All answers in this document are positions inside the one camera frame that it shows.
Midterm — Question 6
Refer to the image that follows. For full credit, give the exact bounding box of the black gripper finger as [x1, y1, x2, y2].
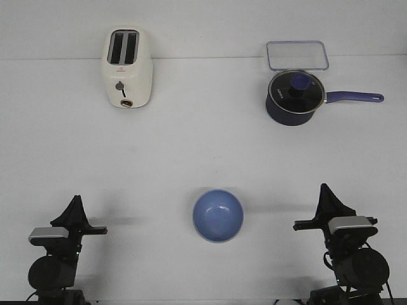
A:
[315, 183, 328, 221]
[50, 195, 78, 226]
[324, 184, 356, 220]
[76, 195, 90, 226]

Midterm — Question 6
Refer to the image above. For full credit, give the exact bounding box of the blue plastic bowl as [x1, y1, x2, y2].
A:
[192, 189, 244, 243]

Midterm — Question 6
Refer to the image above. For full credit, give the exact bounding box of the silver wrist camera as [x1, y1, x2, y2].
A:
[328, 216, 378, 236]
[28, 227, 69, 245]

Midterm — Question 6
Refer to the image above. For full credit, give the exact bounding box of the cream two-slot toaster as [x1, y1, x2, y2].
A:
[101, 26, 153, 109]

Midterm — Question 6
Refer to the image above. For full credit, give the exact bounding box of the clear rectangular container blue rim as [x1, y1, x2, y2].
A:
[266, 41, 329, 71]

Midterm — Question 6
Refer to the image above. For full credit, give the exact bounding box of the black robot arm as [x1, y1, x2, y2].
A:
[28, 195, 107, 304]
[293, 183, 390, 304]

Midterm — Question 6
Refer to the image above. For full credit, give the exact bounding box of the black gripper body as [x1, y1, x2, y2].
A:
[65, 224, 107, 254]
[293, 218, 377, 254]

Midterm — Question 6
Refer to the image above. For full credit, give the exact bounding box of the glass pot lid blue knob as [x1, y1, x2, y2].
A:
[268, 70, 326, 114]

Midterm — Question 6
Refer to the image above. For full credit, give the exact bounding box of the dark blue saucepan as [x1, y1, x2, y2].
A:
[265, 91, 384, 126]

